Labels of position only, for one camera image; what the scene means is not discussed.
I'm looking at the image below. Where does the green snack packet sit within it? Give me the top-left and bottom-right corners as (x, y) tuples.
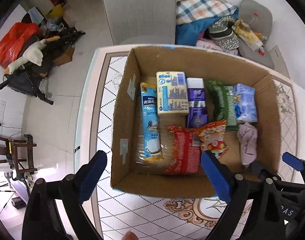
(206, 80), (239, 130)

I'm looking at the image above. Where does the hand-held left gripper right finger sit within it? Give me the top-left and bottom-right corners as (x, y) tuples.
(201, 150), (288, 240)

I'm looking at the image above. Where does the yellow tissue pack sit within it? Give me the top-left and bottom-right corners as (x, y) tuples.
(156, 71), (189, 116)

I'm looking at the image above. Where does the light blue cloth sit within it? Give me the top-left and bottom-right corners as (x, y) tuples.
(28, 7), (44, 25)

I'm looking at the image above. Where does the dark wooden chair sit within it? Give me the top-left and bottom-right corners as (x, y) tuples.
(0, 133), (37, 180)

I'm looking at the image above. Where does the pink patterned cloth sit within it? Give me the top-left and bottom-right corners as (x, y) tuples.
(196, 39), (239, 55)

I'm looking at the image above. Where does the plaid blanket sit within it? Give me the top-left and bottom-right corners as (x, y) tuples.
(172, 0), (239, 25)

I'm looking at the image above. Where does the orange snack packet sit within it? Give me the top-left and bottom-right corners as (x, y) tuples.
(198, 119), (229, 159)

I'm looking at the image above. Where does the purple white packet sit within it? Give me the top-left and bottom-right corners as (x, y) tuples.
(185, 77), (208, 128)

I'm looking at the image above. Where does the black box device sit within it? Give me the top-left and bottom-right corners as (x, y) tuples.
(11, 197), (26, 209)

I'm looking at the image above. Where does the blue blanket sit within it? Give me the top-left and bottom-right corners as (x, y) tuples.
(175, 7), (239, 46)

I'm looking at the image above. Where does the small brown cardboard box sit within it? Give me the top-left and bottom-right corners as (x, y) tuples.
(53, 44), (75, 67)

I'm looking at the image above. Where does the red snack packet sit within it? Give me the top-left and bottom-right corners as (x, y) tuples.
(165, 125), (201, 175)

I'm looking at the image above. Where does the clear oil bottle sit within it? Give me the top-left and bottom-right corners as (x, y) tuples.
(241, 12), (259, 30)

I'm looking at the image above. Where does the red plastic bag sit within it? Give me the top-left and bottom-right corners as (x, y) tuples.
(0, 22), (42, 69)

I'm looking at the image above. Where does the grey fabric chair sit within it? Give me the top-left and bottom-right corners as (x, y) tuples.
(236, 0), (275, 69)
(103, 0), (176, 46)

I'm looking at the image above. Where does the yellow bag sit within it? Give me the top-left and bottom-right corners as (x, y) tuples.
(47, 4), (65, 20)

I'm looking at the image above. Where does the blue white tissue pack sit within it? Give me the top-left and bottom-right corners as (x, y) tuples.
(233, 83), (258, 123)

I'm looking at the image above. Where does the long blue stick packet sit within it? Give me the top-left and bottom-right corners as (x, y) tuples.
(140, 82), (164, 164)

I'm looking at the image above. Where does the black folded stroller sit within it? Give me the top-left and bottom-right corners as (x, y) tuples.
(0, 27), (86, 105)

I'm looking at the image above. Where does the white goose plush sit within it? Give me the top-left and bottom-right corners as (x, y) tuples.
(4, 36), (60, 75)

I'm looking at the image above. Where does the yellow paper package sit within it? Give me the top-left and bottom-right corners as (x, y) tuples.
(232, 19), (264, 52)

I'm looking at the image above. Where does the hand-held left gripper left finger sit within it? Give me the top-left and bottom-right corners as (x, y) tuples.
(22, 150), (108, 240)

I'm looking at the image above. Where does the black white patterned cloth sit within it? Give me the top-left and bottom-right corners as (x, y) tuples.
(208, 15), (240, 51)

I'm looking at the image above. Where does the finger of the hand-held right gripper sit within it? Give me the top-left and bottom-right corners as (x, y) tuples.
(251, 161), (283, 184)
(282, 152), (305, 188)

